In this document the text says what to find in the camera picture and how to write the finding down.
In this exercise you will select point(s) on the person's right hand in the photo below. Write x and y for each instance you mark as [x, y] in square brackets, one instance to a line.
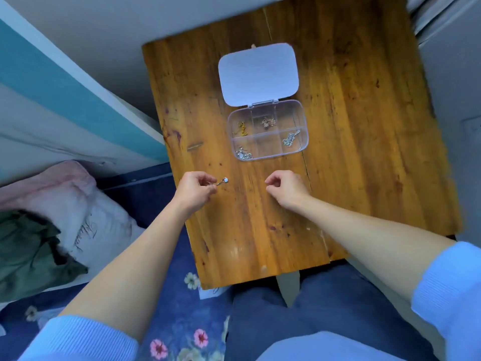
[291, 189]

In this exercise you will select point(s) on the person's left hand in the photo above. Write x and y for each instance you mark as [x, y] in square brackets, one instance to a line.
[191, 193]

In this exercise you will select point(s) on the person's left thumb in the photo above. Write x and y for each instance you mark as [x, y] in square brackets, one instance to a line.
[211, 188]

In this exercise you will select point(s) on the person's right thumb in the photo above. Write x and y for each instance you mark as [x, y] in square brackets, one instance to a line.
[272, 190]

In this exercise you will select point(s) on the silver earring with pale stone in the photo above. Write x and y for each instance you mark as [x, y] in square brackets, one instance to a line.
[224, 180]
[241, 155]

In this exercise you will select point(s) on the person's right forearm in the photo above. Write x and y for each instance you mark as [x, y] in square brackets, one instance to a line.
[368, 236]

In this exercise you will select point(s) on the person's left forearm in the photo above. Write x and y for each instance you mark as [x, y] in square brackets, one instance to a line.
[131, 266]

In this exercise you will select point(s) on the gold earrings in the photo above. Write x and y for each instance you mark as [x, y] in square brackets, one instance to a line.
[241, 129]

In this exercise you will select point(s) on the rose pink jewelry piece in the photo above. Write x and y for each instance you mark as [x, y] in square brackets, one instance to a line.
[267, 122]

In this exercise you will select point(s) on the white table leg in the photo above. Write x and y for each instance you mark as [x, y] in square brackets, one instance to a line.
[288, 289]

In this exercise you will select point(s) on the white paper scrap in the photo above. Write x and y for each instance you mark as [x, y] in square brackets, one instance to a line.
[208, 293]

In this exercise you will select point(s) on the white and pink pillow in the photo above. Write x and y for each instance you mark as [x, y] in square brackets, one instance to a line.
[101, 225]

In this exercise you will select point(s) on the clear plastic compartment box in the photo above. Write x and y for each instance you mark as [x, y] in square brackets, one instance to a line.
[259, 75]

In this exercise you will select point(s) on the blue jeans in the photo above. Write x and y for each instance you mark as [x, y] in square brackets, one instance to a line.
[263, 319]

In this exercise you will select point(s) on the blue floral bedsheet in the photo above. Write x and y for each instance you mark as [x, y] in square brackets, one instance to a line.
[180, 327]

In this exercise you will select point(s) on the dark green cloth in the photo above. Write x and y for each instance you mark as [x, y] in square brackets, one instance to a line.
[26, 251]

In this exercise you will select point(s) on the light blue sweater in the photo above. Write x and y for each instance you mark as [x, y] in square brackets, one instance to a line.
[451, 285]

